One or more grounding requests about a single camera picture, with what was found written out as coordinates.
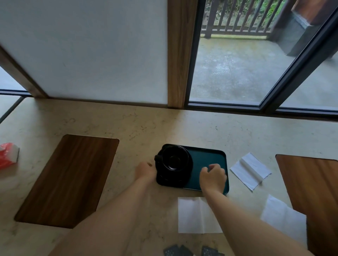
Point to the dark green tray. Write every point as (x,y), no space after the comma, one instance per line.
(203,161)

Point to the dark outdoor pillar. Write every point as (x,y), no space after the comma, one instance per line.
(295,34)

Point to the person's left forearm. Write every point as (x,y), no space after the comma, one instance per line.
(111,226)

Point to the black cup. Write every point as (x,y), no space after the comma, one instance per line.
(174,159)

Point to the wooden wall trim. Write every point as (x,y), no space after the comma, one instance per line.
(181,52)
(21,76)

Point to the person's left hand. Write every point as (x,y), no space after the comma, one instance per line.
(146,172)

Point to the red tissue pack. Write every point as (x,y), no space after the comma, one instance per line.
(8,155)

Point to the wooden balcony railing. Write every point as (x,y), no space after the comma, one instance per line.
(237,31)

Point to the white napkin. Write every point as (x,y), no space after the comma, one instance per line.
(282,219)
(251,171)
(195,216)

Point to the person's right forearm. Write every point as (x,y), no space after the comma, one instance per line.
(251,229)

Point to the brown wooden placemat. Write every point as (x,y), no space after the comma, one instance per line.
(71,179)
(314,197)

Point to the dark window frame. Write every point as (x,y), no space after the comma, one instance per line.
(301,66)
(13,92)

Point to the black saucer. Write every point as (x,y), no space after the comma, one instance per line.
(171,182)

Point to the person's right hand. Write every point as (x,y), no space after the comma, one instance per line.
(214,179)

